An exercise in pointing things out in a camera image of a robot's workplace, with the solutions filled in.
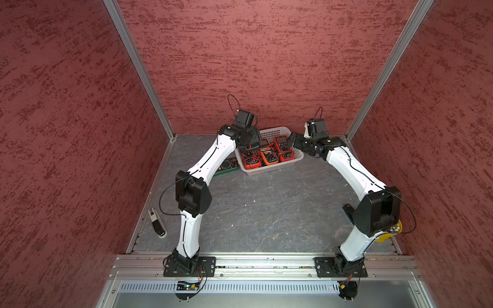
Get red multimeter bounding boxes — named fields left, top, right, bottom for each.
left=242, top=154, right=263, bottom=170

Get orange multimeter sideways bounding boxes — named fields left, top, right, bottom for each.
left=260, top=148, right=279, bottom=166

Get red clamp meter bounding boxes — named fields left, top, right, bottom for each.
left=274, top=136, right=295, bottom=162

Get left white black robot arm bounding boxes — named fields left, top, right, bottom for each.
left=172, top=125, right=261, bottom=275

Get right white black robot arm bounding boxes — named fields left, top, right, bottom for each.
left=288, top=132, right=403, bottom=277

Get white plastic basket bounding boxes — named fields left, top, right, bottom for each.
left=234, top=127, right=304, bottom=176

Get dark green multimeter top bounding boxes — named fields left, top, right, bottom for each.
left=214, top=157, right=239, bottom=177

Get black remote-like device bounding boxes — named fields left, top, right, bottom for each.
left=342, top=204, right=355, bottom=224

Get yellow cup with batteries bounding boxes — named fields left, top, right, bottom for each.
left=376, top=221, right=403, bottom=243

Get grey white handheld device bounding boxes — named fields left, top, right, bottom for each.
left=148, top=207, right=167, bottom=239

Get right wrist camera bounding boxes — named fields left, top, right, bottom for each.
left=304, top=118, right=330, bottom=141

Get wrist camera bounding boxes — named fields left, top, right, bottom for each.
left=232, top=110, right=258, bottom=130
left=304, top=118, right=330, bottom=141

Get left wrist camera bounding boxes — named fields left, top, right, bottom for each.
left=232, top=110, right=258, bottom=130

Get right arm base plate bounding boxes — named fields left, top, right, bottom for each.
left=313, top=255, right=368, bottom=278

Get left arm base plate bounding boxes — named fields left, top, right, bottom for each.
left=163, top=255, right=216, bottom=278

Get aluminium front rail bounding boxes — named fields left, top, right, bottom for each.
left=109, top=252, right=424, bottom=281

